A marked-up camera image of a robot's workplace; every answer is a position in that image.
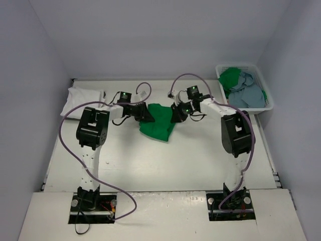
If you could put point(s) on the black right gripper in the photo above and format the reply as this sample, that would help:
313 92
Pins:
181 112

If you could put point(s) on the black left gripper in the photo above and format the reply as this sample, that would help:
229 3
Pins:
140 112

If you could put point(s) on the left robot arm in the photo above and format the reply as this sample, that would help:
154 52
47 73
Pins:
92 134

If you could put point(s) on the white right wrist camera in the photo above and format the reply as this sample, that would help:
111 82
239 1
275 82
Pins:
176 96

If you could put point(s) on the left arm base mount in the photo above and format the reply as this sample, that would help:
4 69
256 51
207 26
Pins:
102 213

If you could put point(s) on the white t-shirt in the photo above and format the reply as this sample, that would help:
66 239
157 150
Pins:
78 96

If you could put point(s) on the light blue t-shirt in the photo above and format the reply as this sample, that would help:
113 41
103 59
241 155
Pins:
246 93

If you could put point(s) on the white plastic laundry basket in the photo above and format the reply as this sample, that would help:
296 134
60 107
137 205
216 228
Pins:
258 79

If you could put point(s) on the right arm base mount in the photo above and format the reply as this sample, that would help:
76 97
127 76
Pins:
237 208

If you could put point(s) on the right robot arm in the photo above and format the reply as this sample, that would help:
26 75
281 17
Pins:
237 134

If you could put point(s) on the green t-shirt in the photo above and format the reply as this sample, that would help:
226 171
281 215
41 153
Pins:
162 128

